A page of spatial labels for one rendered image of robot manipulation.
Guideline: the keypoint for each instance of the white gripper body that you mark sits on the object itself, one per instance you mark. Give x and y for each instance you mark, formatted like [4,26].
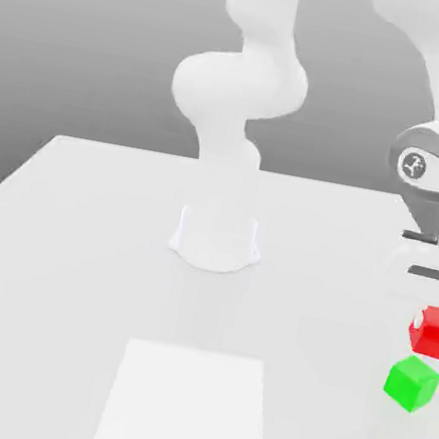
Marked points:
[426,288]

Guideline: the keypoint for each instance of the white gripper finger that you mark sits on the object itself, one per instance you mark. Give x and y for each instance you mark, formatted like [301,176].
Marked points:
[417,319]

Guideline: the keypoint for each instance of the small green cube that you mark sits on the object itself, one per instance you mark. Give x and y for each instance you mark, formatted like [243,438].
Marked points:
[412,383]

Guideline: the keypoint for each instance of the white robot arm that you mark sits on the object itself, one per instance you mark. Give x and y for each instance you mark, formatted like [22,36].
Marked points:
[243,85]

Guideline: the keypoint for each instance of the small red cube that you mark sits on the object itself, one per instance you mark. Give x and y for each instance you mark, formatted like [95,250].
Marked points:
[438,335]

